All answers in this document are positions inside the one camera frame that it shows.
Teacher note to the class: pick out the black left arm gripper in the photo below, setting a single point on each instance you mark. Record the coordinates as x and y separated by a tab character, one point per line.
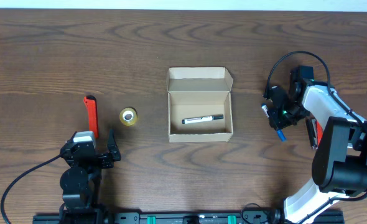
99	158

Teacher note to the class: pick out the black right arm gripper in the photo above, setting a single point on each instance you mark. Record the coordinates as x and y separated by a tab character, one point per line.
277	116

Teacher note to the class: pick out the blue capped marker pen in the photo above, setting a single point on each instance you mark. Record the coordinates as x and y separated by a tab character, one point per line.
278	131

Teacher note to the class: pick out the yellow clear tape roll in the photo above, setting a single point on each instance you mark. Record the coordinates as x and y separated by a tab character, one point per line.
128	116

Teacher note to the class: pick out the red black stapler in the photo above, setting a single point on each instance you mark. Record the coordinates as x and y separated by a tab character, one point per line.
314	131

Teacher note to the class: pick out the black white marker pen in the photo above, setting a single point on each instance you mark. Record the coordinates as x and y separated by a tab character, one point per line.
202	119

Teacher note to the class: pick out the brown cardboard box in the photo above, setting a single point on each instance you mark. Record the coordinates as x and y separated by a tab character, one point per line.
195	92

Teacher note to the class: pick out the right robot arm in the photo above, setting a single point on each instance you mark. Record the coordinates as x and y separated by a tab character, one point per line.
339	167

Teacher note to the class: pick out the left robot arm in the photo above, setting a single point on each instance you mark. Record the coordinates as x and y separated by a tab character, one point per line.
81	182

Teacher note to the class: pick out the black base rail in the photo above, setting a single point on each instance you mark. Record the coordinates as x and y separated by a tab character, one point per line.
249	216

